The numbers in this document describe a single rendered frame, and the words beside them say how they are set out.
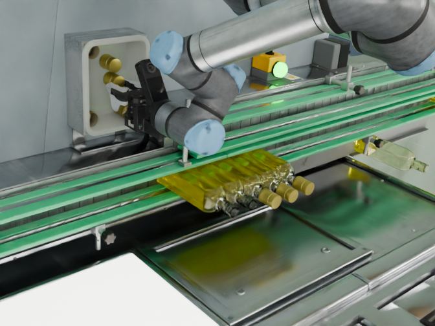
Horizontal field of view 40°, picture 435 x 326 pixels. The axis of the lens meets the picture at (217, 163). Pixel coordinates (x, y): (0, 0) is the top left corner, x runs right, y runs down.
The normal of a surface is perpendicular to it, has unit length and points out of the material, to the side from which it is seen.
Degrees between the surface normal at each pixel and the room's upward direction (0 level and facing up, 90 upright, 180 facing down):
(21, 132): 0
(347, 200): 90
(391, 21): 42
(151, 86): 30
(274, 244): 90
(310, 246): 90
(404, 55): 58
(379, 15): 48
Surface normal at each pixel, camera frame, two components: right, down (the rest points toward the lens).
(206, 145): 0.65, 0.35
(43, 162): 0.07, -0.90
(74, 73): -0.76, 0.22
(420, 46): 0.30, 0.74
